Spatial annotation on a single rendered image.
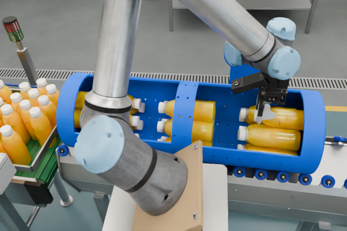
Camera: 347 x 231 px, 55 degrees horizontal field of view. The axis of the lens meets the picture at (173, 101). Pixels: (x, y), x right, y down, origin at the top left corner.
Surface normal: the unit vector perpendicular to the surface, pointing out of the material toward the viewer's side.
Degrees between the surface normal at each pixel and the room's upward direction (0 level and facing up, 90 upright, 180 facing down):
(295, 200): 70
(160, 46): 0
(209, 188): 0
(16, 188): 90
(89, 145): 37
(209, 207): 0
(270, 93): 91
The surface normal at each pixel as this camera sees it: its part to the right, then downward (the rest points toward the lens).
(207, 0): 0.23, 0.45
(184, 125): -0.16, 0.07
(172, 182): 0.38, -0.26
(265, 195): -0.18, 0.38
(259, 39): 0.37, 0.27
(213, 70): -0.04, -0.74
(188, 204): -0.68, -0.57
